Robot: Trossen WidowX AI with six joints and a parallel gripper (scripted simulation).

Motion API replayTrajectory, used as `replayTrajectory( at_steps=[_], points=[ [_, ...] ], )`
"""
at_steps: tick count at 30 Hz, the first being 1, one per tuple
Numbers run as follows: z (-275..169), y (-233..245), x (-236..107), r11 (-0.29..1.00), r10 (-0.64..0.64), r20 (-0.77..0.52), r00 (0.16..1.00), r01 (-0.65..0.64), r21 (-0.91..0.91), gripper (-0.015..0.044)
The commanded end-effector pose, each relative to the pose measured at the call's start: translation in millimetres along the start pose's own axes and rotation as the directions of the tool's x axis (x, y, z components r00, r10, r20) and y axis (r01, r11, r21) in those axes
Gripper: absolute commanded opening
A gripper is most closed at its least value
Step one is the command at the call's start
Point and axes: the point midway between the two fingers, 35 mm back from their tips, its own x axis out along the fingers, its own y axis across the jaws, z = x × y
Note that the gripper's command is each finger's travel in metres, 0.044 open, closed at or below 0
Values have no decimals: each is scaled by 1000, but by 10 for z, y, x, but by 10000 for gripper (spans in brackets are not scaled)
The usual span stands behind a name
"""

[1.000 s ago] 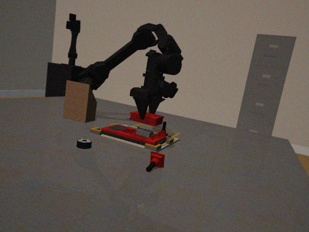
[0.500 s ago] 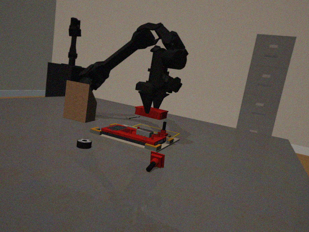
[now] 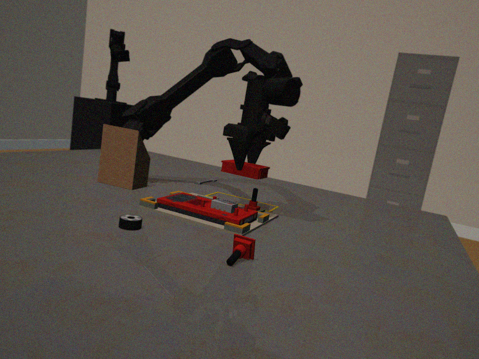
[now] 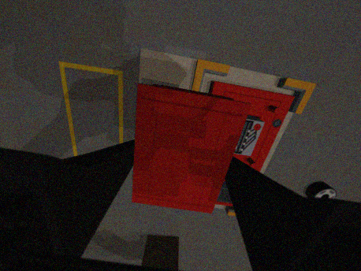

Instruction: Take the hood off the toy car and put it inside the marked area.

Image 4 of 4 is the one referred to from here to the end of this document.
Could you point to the black toy tyre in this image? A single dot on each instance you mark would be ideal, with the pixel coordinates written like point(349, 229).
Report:
point(321, 189)

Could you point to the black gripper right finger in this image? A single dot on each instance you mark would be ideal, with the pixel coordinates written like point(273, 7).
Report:
point(280, 227)

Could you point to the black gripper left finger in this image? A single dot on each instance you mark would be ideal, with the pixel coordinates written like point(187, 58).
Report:
point(74, 193)

